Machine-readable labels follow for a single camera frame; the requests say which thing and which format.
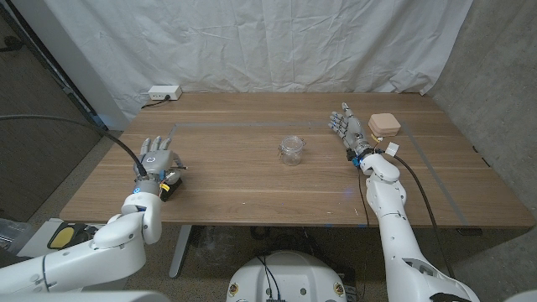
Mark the clear glass jar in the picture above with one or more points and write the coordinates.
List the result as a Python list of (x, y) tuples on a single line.
[(291, 151)]

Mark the yellow and black floor object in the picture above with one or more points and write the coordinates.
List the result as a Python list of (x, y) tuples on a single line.
[(63, 237)]

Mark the long grey tape strip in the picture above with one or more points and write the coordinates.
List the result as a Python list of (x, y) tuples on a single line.
[(260, 124)]

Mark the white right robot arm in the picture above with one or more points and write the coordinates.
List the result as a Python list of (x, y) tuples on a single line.
[(390, 218)]

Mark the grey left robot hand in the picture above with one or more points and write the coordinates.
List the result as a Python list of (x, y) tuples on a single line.
[(155, 163)]

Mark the white floor board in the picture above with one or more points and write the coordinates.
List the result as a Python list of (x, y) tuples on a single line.
[(33, 239)]

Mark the clear plastic bag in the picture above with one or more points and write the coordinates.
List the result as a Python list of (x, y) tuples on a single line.
[(12, 232)]

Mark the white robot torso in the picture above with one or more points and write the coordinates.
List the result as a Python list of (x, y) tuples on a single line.
[(289, 279)]

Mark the short grey tape strip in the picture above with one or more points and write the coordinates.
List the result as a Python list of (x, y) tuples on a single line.
[(172, 131)]

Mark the white wrinkled backdrop cloth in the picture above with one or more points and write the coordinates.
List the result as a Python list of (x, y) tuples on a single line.
[(260, 42)]

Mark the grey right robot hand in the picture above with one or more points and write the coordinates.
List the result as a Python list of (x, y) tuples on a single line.
[(354, 132)]

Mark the pink jewelry box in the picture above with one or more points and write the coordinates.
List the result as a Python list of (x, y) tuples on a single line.
[(384, 125)]

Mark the black square box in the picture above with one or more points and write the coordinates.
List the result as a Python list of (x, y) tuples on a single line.
[(174, 189)]

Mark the white power strip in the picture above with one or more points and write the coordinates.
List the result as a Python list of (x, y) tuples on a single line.
[(164, 92)]

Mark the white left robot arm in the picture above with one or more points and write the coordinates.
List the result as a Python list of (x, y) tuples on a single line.
[(105, 256)]

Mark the grey table leg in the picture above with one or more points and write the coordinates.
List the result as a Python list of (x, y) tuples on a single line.
[(180, 251)]

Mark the diagonal grey tape strip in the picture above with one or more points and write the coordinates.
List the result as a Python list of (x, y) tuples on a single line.
[(436, 176)]

